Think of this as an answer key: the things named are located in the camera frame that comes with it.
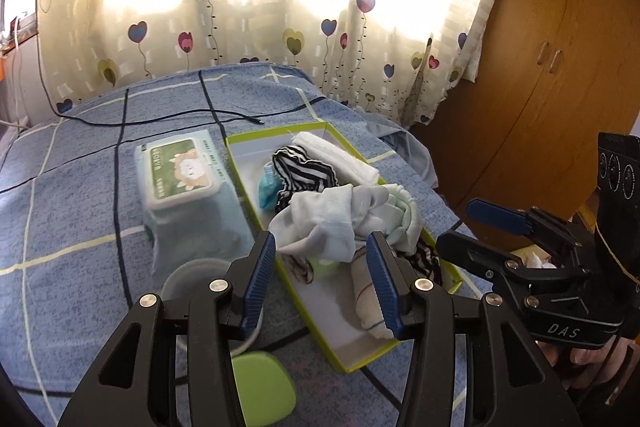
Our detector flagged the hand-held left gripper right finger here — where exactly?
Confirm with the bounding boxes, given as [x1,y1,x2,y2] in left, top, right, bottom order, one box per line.
[366,231,583,427]

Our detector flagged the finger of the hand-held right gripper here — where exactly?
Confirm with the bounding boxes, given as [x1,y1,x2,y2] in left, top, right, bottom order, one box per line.
[435,230,592,309]
[466,198,599,269]

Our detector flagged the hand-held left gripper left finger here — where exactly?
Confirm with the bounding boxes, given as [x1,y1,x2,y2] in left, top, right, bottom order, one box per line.
[57,231,277,427]

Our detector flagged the white cloth with stripes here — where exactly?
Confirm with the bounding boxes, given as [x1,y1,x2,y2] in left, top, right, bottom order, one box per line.
[350,252,401,340]

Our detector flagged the black white striped sock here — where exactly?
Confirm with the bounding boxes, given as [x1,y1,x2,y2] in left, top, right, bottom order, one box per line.
[407,241,443,285]
[272,146,340,212]

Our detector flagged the green cardboard box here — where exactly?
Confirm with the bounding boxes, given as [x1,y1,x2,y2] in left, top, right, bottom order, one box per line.
[225,121,463,374]

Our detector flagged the light green sock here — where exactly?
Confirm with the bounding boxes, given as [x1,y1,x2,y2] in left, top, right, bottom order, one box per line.
[385,184,425,255]
[306,257,351,280]

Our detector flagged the pale white sock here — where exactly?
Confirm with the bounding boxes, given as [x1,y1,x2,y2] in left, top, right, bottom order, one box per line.
[351,184,401,234]

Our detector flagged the white ribbed cuff sock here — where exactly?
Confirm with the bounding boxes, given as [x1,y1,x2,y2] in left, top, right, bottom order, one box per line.
[270,186,358,264]

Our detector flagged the white socks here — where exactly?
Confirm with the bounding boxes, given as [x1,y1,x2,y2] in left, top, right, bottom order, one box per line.
[292,132,381,188]

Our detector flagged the person's right hand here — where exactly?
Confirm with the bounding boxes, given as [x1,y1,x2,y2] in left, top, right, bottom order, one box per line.
[537,336,638,390]

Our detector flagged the grey blue cloth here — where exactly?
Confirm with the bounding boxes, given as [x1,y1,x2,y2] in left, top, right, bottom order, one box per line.
[357,109,438,188]

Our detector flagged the blue wet wipes pack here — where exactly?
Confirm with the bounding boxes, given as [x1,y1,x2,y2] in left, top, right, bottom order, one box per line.
[135,130,257,280]

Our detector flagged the wooden wardrobe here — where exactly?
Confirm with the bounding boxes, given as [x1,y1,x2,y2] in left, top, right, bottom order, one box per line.
[410,0,640,258]

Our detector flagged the blue checkered bed sheet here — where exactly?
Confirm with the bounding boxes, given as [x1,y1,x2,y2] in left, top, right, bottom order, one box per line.
[0,63,481,427]

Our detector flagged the black cable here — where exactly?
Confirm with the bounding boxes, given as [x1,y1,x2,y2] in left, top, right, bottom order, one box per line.
[54,94,328,128]

